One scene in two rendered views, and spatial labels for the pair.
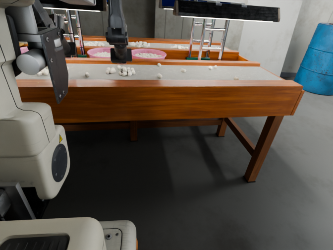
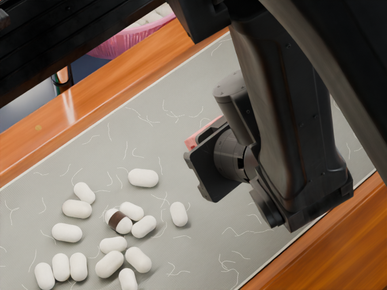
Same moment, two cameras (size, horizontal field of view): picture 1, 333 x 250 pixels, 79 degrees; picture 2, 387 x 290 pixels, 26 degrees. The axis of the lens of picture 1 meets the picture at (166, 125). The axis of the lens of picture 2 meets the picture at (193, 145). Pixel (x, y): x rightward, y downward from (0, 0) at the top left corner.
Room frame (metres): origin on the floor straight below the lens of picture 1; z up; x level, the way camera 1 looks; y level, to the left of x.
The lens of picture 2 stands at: (0.56, 0.82, 1.62)
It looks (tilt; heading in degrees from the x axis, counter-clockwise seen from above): 54 degrees down; 330
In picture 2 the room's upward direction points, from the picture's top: straight up
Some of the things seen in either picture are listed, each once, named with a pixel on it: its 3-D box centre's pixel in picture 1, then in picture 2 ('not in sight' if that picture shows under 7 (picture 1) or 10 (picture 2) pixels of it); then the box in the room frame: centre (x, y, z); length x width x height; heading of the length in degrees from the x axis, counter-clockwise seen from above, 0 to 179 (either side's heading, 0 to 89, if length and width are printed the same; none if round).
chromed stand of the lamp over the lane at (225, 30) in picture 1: (217, 41); not in sight; (1.38, -0.28, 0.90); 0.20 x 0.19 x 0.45; 102
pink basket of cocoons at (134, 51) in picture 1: (147, 59); not in sight; (1.49, 0.18, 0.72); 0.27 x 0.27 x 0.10
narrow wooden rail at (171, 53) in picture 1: (131, 55); not in sight; (1.62, 0.32, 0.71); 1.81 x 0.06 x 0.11; 102
